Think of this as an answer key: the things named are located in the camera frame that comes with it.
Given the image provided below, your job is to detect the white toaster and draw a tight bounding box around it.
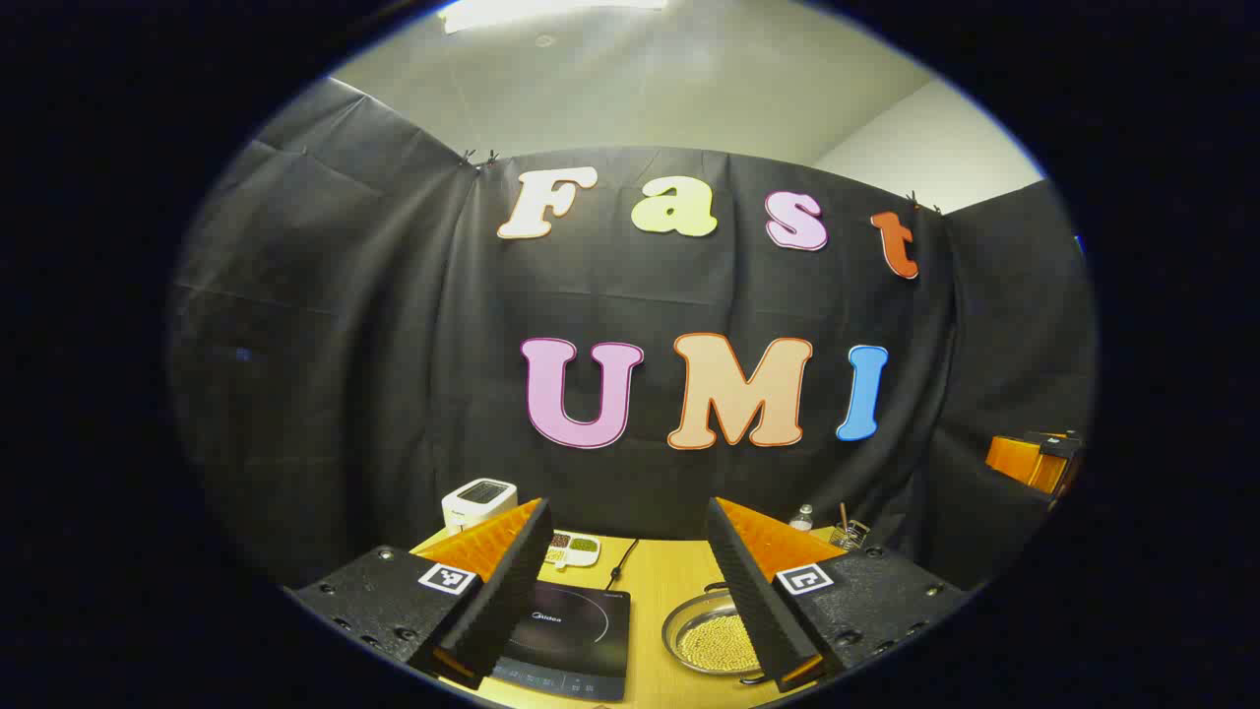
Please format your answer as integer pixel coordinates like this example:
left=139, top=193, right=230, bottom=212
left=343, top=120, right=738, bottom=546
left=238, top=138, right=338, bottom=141
left=441, top=478, right=519, bottom=538

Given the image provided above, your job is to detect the black backdrop cloth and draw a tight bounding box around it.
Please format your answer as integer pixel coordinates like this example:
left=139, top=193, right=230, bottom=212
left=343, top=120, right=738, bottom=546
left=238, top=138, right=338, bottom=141
left=167, top=77, right=1099, bottom=592

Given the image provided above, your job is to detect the white divided dish of beans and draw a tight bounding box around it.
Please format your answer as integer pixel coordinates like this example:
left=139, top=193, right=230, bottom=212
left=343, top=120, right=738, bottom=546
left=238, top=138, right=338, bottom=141
left=544, top=530, right=602, bottom=570

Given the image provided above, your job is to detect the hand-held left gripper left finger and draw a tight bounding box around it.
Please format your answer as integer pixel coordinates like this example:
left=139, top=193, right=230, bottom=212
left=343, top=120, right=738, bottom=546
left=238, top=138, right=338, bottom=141
left=285, top=497, right=554, bottom=690

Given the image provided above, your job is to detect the ceiling light panel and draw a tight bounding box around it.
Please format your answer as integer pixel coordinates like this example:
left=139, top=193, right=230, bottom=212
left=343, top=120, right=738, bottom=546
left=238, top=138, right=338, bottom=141
left=438, top=0, right=670, bottom=35

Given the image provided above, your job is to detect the black induction cooktop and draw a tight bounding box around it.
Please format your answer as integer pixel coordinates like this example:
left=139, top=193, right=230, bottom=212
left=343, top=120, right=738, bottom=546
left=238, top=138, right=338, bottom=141
left=487, top=579, right=632, bottom=702

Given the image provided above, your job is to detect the steel pot with black handle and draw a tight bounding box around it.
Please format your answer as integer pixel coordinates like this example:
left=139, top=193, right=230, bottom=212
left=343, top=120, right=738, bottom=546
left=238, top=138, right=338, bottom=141
left=661, top=581, right=779, bottom=685

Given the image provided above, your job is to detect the black power cable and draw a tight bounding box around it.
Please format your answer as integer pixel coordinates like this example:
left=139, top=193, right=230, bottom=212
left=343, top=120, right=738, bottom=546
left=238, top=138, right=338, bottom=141
left=605, top=538, right=641, bottom=592

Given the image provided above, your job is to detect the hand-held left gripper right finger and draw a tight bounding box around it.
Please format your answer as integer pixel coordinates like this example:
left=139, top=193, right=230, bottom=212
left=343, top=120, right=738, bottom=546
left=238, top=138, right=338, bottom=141
left=705, top=496, right=971, bottom=693

